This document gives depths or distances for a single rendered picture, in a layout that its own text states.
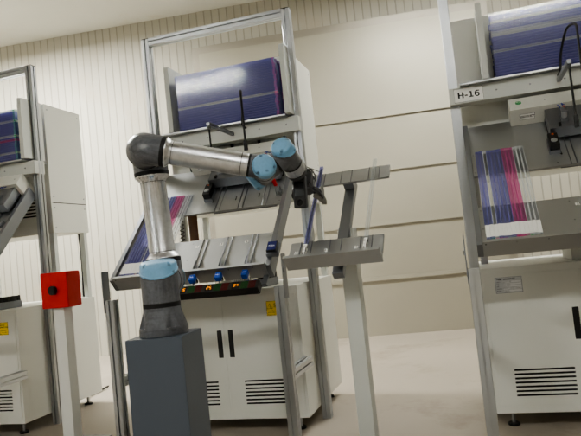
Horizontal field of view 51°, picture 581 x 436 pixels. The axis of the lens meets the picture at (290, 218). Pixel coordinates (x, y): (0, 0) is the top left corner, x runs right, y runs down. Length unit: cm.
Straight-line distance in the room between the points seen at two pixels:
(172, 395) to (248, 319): 89
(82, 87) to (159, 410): 450
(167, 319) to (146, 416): 29
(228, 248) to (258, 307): 34
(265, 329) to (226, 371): 27
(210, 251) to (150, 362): 74
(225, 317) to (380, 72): 311
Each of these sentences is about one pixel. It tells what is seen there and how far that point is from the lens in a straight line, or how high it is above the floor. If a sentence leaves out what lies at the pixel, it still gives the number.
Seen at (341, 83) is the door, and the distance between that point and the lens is 530.
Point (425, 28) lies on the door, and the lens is 540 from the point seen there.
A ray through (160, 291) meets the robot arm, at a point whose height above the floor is 69.
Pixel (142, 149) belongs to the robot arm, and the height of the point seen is 113.
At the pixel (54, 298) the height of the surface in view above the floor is 67.
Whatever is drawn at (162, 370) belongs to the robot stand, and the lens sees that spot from 189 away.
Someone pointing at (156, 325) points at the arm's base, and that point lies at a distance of 189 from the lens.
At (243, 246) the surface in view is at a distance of 245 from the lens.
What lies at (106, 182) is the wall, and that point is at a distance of 582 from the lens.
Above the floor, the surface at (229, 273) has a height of 70.
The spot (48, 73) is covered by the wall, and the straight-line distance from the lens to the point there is 629.
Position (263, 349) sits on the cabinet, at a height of 36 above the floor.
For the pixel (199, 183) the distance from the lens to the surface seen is 292.
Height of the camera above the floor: 76
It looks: 3 degrees up
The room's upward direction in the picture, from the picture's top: 6 degrees counter-clockwise
